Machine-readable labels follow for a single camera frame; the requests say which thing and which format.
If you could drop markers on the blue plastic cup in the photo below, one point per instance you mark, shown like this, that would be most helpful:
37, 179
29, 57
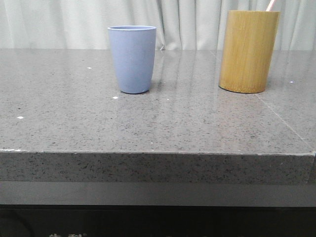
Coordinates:
133, 53

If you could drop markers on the bamboo cylindrical holder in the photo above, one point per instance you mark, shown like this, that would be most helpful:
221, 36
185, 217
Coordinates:
248, 48

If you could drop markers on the white pleated curtain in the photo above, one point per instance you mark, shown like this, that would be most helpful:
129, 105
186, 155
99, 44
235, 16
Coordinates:
83, 24

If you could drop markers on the pink chopstick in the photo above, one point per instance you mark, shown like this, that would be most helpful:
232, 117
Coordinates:
270, 5

